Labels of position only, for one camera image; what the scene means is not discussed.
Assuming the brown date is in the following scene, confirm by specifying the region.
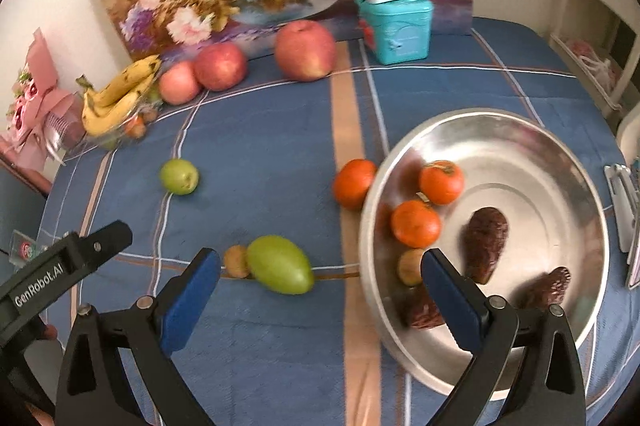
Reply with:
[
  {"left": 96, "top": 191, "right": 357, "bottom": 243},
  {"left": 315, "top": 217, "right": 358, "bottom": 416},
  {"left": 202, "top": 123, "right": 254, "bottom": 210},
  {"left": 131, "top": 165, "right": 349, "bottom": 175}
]
[
  {"left": 405, "top": 285, "right": 445, "bottom": 330},
  {"left": 462, "top": 206, "right": 509, "bottom": 284},
  {"left": 518, "top": 266, "right": 572, "bottom": 309}
]

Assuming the tan longan front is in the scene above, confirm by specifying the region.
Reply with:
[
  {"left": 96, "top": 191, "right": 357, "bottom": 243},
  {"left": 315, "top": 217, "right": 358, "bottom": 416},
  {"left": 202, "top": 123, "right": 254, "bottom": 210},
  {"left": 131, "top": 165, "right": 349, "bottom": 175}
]
[{"left": 396, "top": 249, "right": 424, "bottom": 287}]

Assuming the tan longan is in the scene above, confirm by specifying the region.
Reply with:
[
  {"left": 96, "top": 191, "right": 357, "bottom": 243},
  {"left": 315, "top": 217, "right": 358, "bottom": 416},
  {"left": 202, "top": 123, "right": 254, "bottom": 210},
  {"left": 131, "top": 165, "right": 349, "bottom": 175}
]
[
  {"left": 224, "top": 244, "right": 250, "bottom": 279},
  {"left": 396, "top": 249, "right": 424, "bottom": 287}
]

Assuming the orange tangerine front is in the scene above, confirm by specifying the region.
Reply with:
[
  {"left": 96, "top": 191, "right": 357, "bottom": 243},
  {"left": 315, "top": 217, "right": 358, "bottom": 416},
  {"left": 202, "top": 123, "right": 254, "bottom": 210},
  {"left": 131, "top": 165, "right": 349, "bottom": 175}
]
[{"left": 390, "top": 200, "right": 442, "bottom": 249}]

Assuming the orange tangerine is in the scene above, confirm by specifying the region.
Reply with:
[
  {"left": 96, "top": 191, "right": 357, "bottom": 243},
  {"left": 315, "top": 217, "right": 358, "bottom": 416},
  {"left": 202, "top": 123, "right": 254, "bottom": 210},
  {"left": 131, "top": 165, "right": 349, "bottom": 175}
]
[
  {"left": 332, "top": 159, "right": 378, "bottom": 211},
  {"left": 419, "top": 161, "right": 465, "bottom": 205},
  {"left": 390, "top": 200, "right": 442, "bottom": 249}
]

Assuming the round green jujube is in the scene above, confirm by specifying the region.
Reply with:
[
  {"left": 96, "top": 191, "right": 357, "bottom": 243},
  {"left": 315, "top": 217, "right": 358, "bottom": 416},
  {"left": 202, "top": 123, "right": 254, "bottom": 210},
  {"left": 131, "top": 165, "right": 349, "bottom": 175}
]
[{"left": 160, "top": 159, "right": 200, "bottom": 195}]

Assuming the oval green mango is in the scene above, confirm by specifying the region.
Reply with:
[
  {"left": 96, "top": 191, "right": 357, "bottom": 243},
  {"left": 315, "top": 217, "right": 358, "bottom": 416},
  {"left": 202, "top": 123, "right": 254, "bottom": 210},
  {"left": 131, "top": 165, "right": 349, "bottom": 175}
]
[{"left": 246, "top": 235, "right": 314, "bottom": 295}]

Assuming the person's hand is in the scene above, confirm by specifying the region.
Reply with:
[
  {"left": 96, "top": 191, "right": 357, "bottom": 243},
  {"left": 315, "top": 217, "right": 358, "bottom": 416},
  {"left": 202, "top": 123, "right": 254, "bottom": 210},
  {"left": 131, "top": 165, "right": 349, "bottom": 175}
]
[{"left": 43, "top": 324, "right": 58, "bottom": 340}]

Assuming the smartphone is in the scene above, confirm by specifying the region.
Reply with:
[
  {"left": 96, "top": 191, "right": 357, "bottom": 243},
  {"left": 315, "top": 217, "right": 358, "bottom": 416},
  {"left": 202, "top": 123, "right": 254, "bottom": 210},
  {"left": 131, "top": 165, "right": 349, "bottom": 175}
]
[{"left": 625, "top": 157, "right": 640, "bottom": 290}]

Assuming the pink flower bouquet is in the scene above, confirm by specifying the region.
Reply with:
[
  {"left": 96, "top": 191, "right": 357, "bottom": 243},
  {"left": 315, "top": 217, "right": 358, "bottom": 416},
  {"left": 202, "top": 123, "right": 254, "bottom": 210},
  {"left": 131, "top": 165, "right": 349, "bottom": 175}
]
[{"left": 1, "top": 30, "right": 86, "bottom": 172}]

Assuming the silver metal plate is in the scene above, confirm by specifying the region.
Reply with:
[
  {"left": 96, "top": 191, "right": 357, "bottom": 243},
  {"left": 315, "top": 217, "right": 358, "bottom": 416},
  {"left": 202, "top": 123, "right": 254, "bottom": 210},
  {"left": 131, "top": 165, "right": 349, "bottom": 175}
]
[{"left": 358, "top": 109, "right": 610, "bottom": 394}]

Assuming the clear fruit tray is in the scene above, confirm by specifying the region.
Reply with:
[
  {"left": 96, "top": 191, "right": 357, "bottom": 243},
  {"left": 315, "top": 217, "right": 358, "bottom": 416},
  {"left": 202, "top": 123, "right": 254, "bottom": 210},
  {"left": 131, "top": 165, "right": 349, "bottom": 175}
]
[{"left": 81, "top": 92, "right": 163, "bottom": 149}]

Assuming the banana bunch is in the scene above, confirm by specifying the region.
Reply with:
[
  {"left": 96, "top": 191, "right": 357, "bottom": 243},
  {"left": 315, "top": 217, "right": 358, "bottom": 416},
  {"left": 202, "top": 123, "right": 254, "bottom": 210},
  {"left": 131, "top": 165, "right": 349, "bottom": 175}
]
[{"left": 76, "top": 55, "right": 162, "bottom": 108}]

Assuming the pale pink apple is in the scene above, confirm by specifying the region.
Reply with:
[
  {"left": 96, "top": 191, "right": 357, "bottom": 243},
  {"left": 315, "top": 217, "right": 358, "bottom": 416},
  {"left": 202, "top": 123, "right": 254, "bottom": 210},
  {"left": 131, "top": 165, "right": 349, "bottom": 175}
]
[{"left": 158, "top": 61, "right": 202, "bottom": 106}]

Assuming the blue plaid tablecloth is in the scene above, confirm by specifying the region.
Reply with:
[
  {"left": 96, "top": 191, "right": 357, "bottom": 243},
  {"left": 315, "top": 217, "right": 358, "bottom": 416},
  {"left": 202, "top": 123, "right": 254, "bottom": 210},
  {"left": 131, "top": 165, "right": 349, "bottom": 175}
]
[{"left": 38, "top": 18, "right": 623, "bottom": 425}]

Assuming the red apple middle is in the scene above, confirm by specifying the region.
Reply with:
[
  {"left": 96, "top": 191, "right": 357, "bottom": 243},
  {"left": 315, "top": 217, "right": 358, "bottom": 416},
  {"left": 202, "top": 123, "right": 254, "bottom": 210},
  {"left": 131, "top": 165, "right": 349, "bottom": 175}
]
[{"left": 193, "top": 42, "right": 248, "bottom": 92}]

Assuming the white shelf unit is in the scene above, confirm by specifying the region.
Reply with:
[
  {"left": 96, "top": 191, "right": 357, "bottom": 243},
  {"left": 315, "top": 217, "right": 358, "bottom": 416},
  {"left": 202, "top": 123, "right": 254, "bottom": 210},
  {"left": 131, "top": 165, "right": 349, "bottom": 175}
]
[{"left": 549, "top": 0, "right": 639, "bottom": 116}]

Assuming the teal house-shaped box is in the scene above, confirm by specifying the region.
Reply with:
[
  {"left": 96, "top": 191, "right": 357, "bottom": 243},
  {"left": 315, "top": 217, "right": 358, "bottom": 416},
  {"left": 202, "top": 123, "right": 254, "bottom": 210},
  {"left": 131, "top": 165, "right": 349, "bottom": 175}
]
[{"left": 355, "top": 0, "right": 434, "bottom": 66}]

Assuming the large red apple right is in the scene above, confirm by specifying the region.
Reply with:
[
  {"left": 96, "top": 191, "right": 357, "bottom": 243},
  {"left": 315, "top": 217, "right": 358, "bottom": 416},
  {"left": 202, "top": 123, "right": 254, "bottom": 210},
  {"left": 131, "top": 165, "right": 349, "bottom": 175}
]
[{"left": 273, "top": 20, "right": 336, "bottom": 82}]

